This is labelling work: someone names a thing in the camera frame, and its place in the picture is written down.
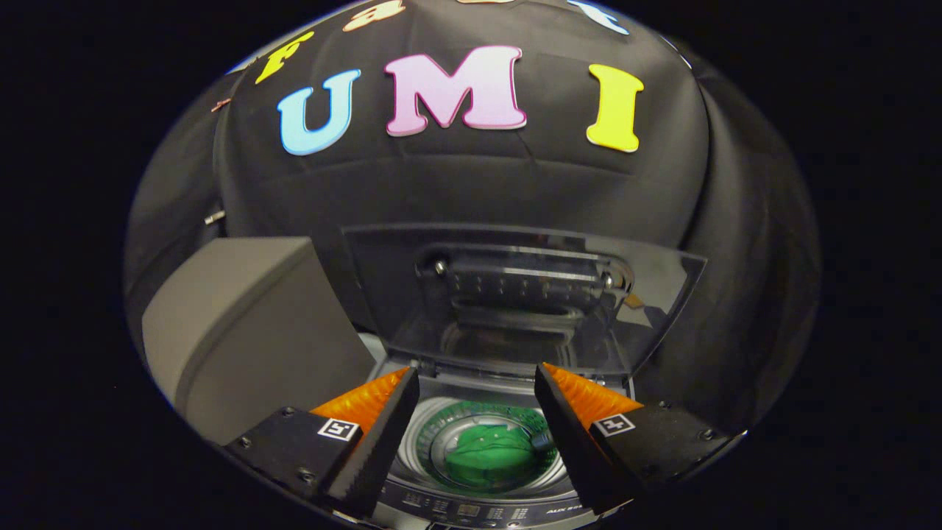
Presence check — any green polo shirt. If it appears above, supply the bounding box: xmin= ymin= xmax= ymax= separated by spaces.
xmin=445 ymin=423 xmax=539 ymax=491

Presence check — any grey box cabinet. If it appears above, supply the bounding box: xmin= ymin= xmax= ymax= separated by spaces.
xmin=141 ymin=236 xmax=378 ymax=447

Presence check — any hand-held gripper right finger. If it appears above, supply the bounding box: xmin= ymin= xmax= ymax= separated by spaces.
xmin=534 ymin=362 xmax=746 ymax=516

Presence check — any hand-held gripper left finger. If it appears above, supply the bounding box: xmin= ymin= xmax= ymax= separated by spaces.
xmin=224 ymin=367 xmax=420 ymax=520

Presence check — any dark transparent washing machine lid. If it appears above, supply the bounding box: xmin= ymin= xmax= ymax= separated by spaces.
xmin=340 ymin=224 xmax=709 ymax=381

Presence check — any grey washing machine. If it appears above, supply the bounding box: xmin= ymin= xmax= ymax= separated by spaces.
xmin=353 ymin=331 xmax=642 ymax=530

